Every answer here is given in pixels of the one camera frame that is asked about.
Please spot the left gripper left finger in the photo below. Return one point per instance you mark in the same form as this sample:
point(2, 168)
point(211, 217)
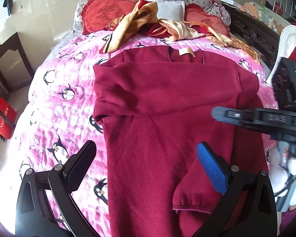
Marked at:
point(34, 216)

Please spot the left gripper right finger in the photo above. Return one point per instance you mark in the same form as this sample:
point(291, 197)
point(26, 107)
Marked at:
point(247, 206)

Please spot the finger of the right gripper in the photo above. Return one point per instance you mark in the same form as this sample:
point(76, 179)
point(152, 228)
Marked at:
point(249, 119)

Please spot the dark red fleece garment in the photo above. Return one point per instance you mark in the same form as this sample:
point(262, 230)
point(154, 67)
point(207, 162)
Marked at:
point(154, 105)

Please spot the white gloved right hand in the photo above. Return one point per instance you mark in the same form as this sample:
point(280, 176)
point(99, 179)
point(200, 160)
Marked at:
point(282, 174)

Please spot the white upholstered chair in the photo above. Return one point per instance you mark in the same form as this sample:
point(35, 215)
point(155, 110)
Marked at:
point(287, 44)

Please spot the dark carved wooden cabinet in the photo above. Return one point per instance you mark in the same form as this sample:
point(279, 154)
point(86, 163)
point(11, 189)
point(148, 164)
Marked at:
point(255, 33)

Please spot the red box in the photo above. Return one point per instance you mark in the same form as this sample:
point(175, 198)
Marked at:
point(7, 110)
point(5, 129)

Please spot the pink penguin bed quilt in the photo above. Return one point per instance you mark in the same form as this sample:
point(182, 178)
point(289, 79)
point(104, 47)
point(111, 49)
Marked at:
point(55, 123)

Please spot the right red heart cushion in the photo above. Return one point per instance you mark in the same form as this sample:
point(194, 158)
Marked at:
point(195, 14)

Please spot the red heart cushion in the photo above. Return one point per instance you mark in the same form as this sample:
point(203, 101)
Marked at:
point(195, 14)
point(97, 14)

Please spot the small white pillow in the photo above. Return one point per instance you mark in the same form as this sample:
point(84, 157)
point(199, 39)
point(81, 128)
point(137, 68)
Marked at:
point(170, 10)

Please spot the dark wooden side table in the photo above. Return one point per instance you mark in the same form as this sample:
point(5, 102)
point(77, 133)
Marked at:
point(16, 72)

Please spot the yellow red striped blanket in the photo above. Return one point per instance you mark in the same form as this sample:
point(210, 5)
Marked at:
point(143, 20)

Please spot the left red heart cushion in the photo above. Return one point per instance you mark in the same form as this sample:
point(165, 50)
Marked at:
point(97, 14)

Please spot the dark cloth on wall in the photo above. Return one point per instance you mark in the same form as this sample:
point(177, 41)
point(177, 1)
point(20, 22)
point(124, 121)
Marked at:
point(9, 5)

